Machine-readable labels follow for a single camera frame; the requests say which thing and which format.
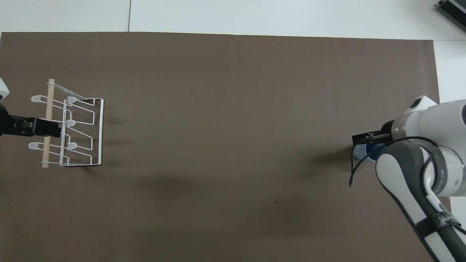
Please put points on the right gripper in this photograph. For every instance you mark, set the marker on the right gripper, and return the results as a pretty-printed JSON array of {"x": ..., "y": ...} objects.
[{"x": 386, "y": 131}]

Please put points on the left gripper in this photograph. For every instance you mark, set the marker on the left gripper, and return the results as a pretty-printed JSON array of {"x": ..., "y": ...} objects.
[{"x": 5, "y": 122}]

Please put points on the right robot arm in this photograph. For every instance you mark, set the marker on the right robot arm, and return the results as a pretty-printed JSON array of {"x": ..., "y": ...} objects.
[{"x": 437, "y": 123}]

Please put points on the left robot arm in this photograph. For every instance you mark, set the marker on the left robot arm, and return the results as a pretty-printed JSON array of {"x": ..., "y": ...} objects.
[{"x": 3, "y": 89}]

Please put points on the blue cup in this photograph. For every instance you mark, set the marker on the blue cup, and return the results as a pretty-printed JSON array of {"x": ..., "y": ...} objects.
[{"x": 367, "y": 153}]

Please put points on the dark ribbed metal box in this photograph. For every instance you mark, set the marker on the dark ribbed metal box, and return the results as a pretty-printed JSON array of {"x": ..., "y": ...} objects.
[{"x": 453, "y": 9}]

